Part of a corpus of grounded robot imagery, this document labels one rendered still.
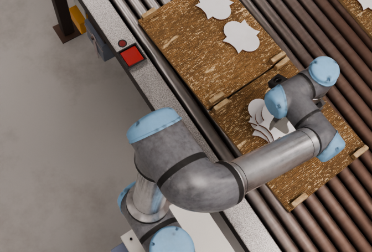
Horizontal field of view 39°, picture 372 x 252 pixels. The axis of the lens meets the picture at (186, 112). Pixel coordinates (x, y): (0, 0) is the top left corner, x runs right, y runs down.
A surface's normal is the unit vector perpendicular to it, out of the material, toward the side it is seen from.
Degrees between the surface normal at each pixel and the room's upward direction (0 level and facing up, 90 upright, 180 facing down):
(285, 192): 0
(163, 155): 27
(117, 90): 0
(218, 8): 0
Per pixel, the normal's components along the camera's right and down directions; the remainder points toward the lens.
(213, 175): 0.49, -0.44
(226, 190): 0.51, -0.04
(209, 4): 0.07, -0.37
